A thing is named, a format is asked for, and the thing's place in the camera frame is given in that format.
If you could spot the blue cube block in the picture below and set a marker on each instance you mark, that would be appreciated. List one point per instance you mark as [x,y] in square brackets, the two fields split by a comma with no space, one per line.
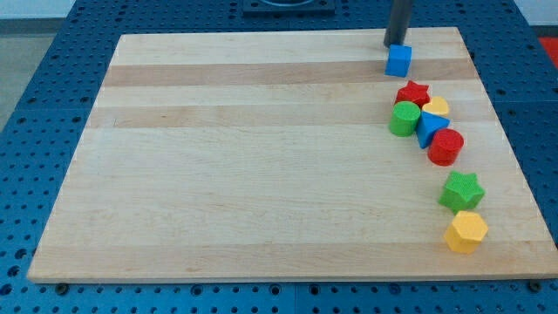
[398,61]

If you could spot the red star block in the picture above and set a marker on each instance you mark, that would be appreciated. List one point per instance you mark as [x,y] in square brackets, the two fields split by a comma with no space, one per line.
[415,93]

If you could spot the green star block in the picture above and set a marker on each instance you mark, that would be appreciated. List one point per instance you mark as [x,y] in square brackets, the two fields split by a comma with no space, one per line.
[461,191]

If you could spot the light wooden board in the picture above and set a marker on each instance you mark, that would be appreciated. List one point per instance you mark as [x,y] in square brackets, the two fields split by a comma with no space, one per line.
[266,156]

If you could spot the green cylinder block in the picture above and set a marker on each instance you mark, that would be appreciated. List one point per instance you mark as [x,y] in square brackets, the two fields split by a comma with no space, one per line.
[404,118]

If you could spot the blue triangle block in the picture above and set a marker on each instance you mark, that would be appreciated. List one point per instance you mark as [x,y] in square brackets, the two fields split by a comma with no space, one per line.
[428,125]

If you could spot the red cylinder block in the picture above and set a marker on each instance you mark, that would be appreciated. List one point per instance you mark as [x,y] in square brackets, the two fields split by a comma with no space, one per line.
[445,147]

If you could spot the yellow heart block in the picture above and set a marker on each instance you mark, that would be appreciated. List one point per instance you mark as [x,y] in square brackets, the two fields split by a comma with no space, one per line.
[437,106]

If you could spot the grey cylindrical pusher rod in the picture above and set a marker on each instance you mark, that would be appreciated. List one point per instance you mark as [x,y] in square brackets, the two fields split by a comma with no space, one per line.
[399,21]

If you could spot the yellow hexagon block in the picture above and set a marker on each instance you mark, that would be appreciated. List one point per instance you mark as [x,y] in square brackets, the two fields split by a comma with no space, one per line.
[466,232]

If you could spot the red object at edge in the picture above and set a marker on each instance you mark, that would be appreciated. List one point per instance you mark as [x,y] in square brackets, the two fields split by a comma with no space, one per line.
[550,46]

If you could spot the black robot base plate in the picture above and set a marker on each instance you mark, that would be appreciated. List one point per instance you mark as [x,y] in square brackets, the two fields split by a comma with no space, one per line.
[256,8]

